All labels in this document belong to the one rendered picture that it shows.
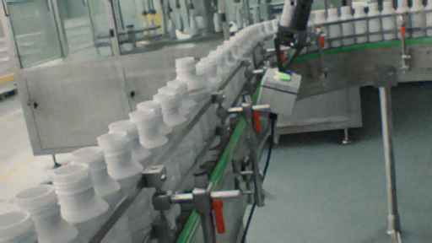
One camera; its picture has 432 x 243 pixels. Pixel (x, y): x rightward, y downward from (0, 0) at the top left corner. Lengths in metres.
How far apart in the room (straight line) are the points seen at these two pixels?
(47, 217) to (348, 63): 2.02
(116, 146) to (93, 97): 3.93
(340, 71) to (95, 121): 2.68
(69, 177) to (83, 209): 0.03
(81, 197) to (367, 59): 1.99
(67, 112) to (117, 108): 0.45
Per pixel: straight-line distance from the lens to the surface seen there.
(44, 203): 0.50
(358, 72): 2.42
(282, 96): 1.14
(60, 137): 4.80
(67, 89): 4.65
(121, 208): 0.58
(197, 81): 1.03
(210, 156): 1.07
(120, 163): 0.65
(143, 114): 0.78
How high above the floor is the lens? 1.32
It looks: 14 degrees down
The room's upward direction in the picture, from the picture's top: 9 degrees counter-clockwise
